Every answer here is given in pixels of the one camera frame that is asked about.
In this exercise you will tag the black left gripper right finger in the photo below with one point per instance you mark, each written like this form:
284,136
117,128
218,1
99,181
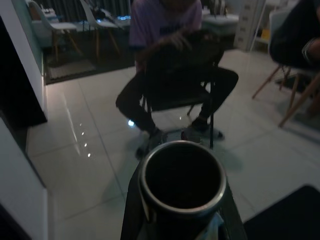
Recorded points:
230,225

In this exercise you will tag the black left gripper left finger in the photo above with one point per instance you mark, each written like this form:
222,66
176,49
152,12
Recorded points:
135,212

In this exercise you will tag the small broom with white brush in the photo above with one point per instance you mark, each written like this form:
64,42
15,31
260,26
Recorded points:
183,180

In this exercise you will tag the black floor mat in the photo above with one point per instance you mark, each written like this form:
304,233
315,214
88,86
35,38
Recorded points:
287,217

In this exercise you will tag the black folding chair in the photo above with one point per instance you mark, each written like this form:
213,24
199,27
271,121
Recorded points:
180,82

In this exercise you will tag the dark ribbed doormat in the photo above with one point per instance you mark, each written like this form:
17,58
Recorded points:
70,70

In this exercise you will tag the white chair with wooden legs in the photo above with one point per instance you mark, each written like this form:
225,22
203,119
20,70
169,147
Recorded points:
297,82

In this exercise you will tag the seated person in purple shirt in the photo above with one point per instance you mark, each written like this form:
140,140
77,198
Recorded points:
160,22

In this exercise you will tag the white shell chair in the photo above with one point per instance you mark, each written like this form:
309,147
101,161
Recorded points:
100,22
58,25

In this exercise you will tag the white drawer cabinet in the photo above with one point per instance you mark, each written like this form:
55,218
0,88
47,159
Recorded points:
247,25

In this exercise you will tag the seated person in dark clothes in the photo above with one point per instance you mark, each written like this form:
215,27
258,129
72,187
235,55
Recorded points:
292,32

